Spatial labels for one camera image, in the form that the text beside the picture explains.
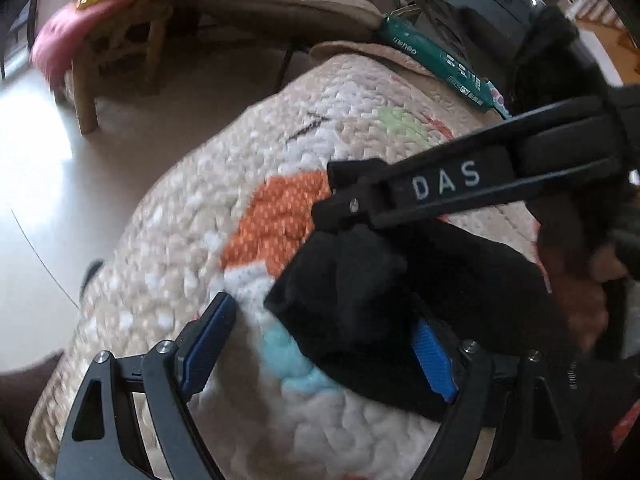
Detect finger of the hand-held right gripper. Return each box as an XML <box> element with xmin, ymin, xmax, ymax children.
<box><xmin>311</xmin><ymin>95</ymin><xmax>626</xmax><ymax>233</ymax></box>

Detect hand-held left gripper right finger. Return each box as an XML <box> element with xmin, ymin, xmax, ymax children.
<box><xmin>411</xmin><ymin>317</ymin><xmax>582</xmax><ymax>480</ymax></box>

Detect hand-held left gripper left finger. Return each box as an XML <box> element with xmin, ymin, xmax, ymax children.
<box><xmin>54</xmin><ymin>291</ymin><xmax>237</xmax><ymax>480</ymax></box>

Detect black pants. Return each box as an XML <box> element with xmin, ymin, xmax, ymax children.
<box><xmin>264</xmin><ymin>219</ymin><xmax>640</xmax><ymax>480</ymax></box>

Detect person's right hand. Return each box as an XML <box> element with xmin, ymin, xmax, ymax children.
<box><xmin>537</xmin><ymin>195</ymin><xmax>632</xmax><ymax>357</ymax></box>

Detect green packet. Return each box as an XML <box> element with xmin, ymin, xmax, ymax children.
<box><xmin>377</xmin><ymin>12</ymin><xmax>512</xmax><ymax>120</ymax></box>

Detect quilted printed blanket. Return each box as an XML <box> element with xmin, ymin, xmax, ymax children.
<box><xmin>24</xmin><ymin>42</ymin><xmax>553</xmax><ymax>480</ymax></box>

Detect brown sofa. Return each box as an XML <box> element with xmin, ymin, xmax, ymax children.
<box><xmin>0</xmin><ymin>350</ymin><xmax>66</xmax><ymax>466</ymax></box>

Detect wooden chair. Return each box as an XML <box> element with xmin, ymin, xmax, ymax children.
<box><xmin>54</xmin><ymin>0</ymin><xmax>383</xmax><ymax>136</ymax></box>

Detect pink cloth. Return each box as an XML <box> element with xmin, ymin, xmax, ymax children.
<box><xmin>29</xmin><ymin>0</ymin><xmax>132</xmax><ymax>88</ymax></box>

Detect thin floor cable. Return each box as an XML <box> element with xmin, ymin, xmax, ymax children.
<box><xmin>10</xmin><ymin>207</ymin><xmax>82</xmax><ymax>311</ymax></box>

